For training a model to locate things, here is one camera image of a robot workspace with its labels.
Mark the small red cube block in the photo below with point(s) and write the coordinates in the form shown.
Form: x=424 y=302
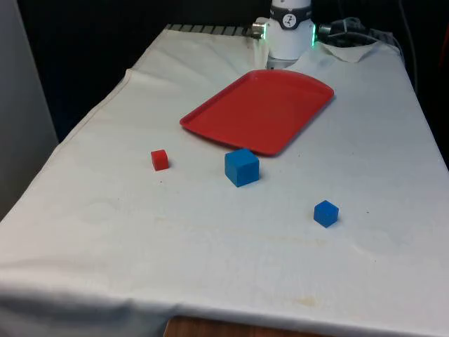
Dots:
x=159 y=160

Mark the red tray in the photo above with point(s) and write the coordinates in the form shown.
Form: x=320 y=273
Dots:
x=259 y=109

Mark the small blue cube block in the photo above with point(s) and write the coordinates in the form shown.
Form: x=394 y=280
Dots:
x=326 y=214

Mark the large blue cube block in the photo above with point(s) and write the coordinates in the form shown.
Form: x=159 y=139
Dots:
x=241 y=168

